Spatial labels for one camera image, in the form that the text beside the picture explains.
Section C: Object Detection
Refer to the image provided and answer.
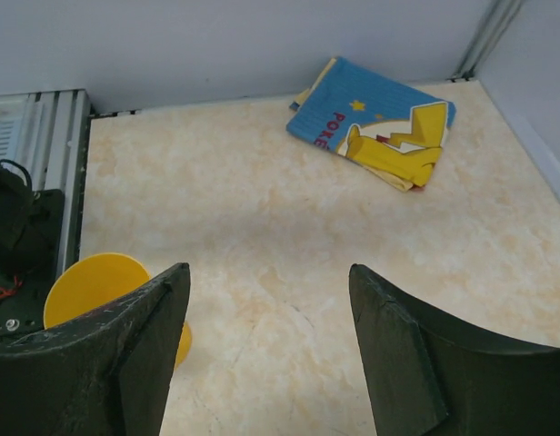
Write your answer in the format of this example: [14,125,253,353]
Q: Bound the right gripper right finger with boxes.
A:
[348,264,560,435]

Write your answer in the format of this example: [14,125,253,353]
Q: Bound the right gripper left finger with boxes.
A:
[0,263,191,435]

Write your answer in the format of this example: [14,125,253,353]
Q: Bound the orange wine glass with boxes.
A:
[43,252,193,369]

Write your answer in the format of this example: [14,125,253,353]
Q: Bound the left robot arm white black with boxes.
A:
[0,159,65,275]

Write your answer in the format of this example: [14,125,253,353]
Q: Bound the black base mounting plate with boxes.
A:
[0,88,97,340]

